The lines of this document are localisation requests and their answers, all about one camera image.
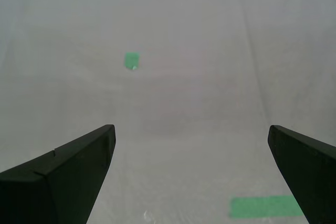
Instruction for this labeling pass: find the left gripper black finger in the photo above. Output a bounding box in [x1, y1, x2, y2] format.
[0, 124, 117, 224]
[267, 125, 336, 224]

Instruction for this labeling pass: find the green tape piece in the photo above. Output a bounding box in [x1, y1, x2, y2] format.
[230, 195, 304, 219]
[123, 52, 141, 71]

